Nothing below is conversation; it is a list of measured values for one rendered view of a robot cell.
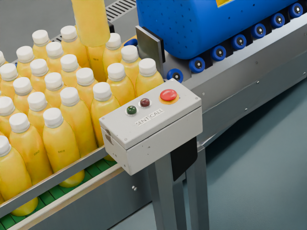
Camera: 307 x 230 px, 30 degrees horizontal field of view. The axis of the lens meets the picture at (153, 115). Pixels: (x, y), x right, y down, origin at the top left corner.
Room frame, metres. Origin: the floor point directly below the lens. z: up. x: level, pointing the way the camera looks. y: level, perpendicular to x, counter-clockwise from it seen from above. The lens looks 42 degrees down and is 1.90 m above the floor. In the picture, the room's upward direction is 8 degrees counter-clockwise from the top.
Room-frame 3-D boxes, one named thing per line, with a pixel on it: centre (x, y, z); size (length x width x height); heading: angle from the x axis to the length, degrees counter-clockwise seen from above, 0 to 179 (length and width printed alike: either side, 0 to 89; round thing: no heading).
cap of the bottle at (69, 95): (0.99, 0.18, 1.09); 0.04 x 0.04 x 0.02
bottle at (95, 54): (1.25, 0.11, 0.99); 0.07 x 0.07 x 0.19
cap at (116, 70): (1.06, 0.07, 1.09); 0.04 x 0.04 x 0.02
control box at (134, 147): (0.91, 0.01, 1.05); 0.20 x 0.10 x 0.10; 122
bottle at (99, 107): (0.99, 0.11, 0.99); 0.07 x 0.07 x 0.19
